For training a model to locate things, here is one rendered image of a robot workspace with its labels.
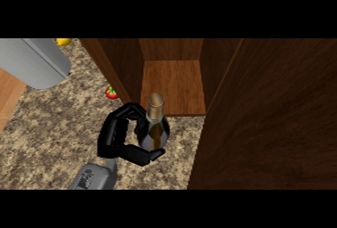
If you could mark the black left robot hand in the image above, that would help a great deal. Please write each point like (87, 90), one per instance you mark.
(110, 136)

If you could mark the dark wine bottle gold neck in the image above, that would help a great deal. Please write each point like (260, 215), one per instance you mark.
(154, 133)

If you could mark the brown wooden open cabinet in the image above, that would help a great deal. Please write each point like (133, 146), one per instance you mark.
(173, 86)

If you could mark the dark brown wooden cabinet door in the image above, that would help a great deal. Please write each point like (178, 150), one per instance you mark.
(272, 118)

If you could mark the pale grey rounded appliance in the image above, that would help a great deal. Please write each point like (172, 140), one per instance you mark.
(33, 62)

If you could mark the yellow fruit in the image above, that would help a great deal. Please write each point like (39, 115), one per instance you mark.
(64, 41)

